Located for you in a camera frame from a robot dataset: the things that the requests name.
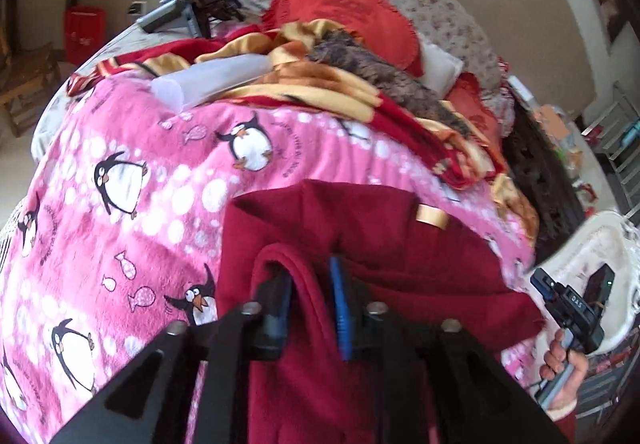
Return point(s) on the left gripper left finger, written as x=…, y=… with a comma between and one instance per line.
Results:
x=189, y=384

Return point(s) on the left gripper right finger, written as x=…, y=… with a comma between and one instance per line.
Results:
x=432, y=383

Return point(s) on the dark red fleece garment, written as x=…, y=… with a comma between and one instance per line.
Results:
x=380, y=273

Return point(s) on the right hand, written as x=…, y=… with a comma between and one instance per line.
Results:
x=556, y=360

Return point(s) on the white ornate chair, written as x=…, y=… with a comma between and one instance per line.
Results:
x=605, y=238

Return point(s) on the dark carved headboard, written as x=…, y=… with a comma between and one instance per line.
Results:
x=540, y=175

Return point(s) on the pink penguin quilt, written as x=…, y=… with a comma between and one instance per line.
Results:
x=122, y=231

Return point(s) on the metal rack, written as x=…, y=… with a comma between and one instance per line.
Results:
x=614, y=139

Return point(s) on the red heart pillow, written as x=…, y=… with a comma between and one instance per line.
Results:
x=383, y=29
x=464, y=97

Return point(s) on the small white pillow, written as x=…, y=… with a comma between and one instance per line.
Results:
x=440, y=69

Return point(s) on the dark patterned cloth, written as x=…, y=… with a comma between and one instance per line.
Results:
x=338, y=49

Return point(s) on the white rolled tube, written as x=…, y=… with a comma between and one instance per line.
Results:
x=185, y=89

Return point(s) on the wooden chair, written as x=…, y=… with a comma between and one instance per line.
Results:
x=28, y=80

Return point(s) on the red yellow floral blanket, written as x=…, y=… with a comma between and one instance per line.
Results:
x=296, y=81

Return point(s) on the red bin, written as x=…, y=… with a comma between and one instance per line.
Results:
x=84, y=33

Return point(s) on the black tripod stand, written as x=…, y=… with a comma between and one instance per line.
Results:
x=196, y=16

